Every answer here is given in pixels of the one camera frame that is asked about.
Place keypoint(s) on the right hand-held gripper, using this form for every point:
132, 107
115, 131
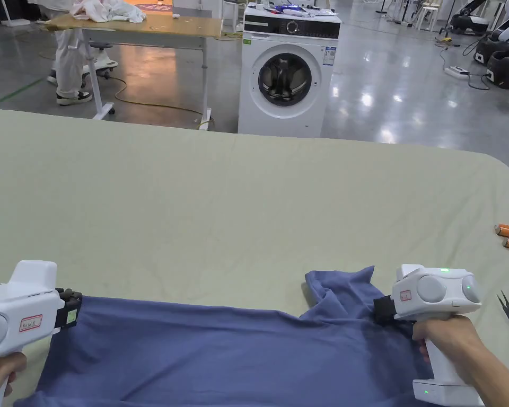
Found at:
432, 292

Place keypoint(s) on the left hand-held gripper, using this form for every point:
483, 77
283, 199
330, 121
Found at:
12, 309

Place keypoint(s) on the dark blue shirt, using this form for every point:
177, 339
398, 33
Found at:
220, 356

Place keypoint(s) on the person's right forearm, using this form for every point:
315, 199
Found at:
504, 392

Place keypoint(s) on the person's right hand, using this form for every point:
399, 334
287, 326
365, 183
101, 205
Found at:
466, 343

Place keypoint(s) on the person's left hand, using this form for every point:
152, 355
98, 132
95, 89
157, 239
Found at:
2, 368

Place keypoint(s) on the bed with pale green sheet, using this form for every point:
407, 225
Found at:
220, 203

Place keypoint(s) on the white power strip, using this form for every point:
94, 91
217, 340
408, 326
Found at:
457, 71

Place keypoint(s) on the black and white robot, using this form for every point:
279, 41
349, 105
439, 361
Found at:
507, 32
468, 19
507, 70

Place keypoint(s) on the white washing machine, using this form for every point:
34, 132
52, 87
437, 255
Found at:
286, 76

